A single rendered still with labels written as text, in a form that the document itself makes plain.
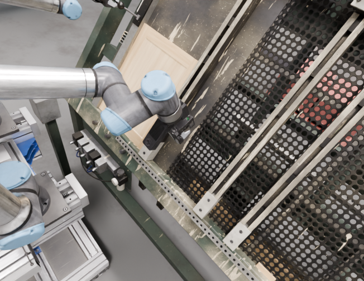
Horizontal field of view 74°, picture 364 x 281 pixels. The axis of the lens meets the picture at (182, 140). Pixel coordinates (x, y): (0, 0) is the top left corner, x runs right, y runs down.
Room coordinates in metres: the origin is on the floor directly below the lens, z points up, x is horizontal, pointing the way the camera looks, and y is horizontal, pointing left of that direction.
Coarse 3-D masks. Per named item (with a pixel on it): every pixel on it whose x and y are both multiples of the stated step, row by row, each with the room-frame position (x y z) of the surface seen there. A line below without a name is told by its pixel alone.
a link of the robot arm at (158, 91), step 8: (152, 72) 0.47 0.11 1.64; (160, 72) 0.47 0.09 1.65; (144, 80) 0.45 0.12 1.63; (152, 80) 0.45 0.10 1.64; (160, 80) 0.45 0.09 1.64; (168, 80) 0.46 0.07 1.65; (144, 88) 0.43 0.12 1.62; (152, 88) 0.43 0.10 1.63; (160, 88) 0.43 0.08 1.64; (168, 88) 0.44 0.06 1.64; (144, 96) 0.43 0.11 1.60; (152, 96) 0.42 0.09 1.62; (160, 96) 0.43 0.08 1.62; (168, 96) 0.44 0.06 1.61; (176, 96) 0.48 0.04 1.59; (152, 104) 0.42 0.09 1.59; (160, 104) 0.43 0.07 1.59; (168, 104) 0.45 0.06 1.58; (176, 104) 0.48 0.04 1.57; (152, 112) 0.42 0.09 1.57; (160, 112) 0.45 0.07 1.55; (168, 112) 0.45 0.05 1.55
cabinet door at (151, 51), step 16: (144, 32) 1.25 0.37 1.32; (144, 48) 1.19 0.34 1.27; (160, 48) 1.16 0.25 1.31; (176, 48) 1.14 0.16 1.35; (128, 64) 1.15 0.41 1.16; (144, 64) 1.13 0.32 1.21; (160, 64) 1.10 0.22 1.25; (176, 64) 1.08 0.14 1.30; (192, 64) 1.06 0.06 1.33; (128, 80) 1.09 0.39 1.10; (176, 80) 1.02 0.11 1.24; (144, 128) 0.88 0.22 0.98
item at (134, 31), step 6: (156, 0) 1.34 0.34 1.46; (150, 6) 1.31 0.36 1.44; (150, 12) 1.31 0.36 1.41; (144, 18) 1.28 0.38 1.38; (132, 24) 1.27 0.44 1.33; (132, 30) 1.25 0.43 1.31; (138, 30) 1.25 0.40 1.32; (126, 36) 1.24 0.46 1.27; (132, 36) 1.23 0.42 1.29; (126, 42) 1.21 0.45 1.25; (132, 42) 1.22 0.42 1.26; (120, 48) 1.20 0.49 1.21; (126, 48) 1.19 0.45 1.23; (120, 54) 1.18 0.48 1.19; (126, 54) 1.19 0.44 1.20; (114, 60) 1.16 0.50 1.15; (120, 60) 1.16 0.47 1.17; (120, 66) 1.15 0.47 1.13; (96, 102) 1.02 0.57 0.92
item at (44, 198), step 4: (40, 188) 0.34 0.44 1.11; (44, 188) 0.36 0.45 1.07; (40, 192) 0.32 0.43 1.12; (44, 192) 0.34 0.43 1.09; (40, 196) 0.31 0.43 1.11; (44, 196) 0.32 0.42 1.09; (48, 196) 0.34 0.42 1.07; (40, 200) 0.30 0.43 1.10; (44, 200) 0.32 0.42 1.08; (48, 200) 0.32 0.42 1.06; (40, 204) 0.29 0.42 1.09; (44, 204) 0.31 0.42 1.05; (48, 204) 0.31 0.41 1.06; (44, 208) 0.29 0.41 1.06; (48, 208) 0.30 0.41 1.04; (44, 212) 0.28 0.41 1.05
